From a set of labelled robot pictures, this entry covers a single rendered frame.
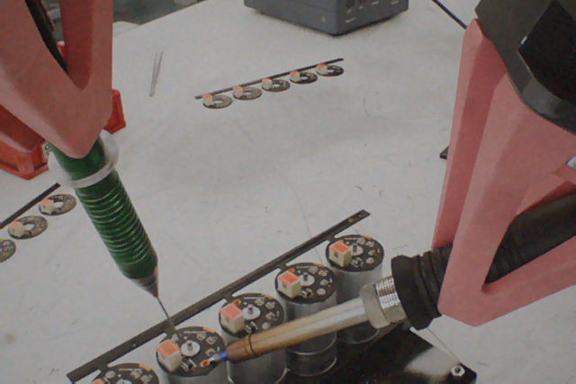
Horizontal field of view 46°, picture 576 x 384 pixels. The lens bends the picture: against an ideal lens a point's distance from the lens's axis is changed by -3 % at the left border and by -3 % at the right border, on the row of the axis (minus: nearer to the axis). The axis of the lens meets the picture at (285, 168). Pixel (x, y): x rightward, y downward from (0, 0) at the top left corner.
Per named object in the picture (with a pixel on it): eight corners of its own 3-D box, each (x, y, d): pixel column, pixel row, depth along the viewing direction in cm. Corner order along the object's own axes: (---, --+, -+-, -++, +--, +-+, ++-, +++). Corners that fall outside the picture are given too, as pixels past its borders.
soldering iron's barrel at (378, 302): (238, 383, 23) (413, 326, 22) (214, 353, 23) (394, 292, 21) (243, 353, 25) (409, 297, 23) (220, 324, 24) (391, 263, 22)
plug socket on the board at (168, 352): (189, 361, 24) (186, 346, 24) (168, 372, 24) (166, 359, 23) (176, 348, 25) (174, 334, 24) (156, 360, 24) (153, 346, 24)
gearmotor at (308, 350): (347, 370, 30) (348, 279, 28) (306, 398, 29) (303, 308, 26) (310, 341, 32) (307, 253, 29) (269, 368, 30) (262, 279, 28)
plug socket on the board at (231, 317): (250, 323, 26) (249, 310, 25) (232, 334, 25) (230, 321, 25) (237, 313, 26) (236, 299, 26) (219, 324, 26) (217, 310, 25)
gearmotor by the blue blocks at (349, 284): (391, 338, 32) (395, 249, 29) (353, 365, 30) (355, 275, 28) (352, 312, 33) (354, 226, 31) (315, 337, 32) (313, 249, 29)
